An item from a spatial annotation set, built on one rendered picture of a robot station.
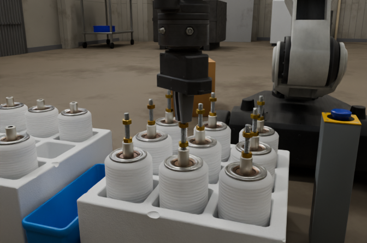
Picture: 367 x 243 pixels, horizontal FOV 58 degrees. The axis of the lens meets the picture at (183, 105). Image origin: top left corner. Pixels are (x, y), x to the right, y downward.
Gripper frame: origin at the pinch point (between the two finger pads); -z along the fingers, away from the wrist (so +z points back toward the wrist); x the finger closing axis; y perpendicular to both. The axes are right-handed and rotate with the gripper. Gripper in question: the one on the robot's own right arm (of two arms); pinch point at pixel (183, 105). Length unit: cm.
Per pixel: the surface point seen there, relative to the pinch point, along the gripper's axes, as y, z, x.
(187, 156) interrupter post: 0.0, -9.7, -1.1
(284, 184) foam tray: -19.8, -18.6, -9.7
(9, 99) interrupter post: 16, -9, 67
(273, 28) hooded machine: -517, -2, 359
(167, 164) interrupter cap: 2.9, -11.2, 1.1
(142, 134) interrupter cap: -2.5, -11.2, 18.4
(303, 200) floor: -46, -37, 0
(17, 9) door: -95, 30, 512
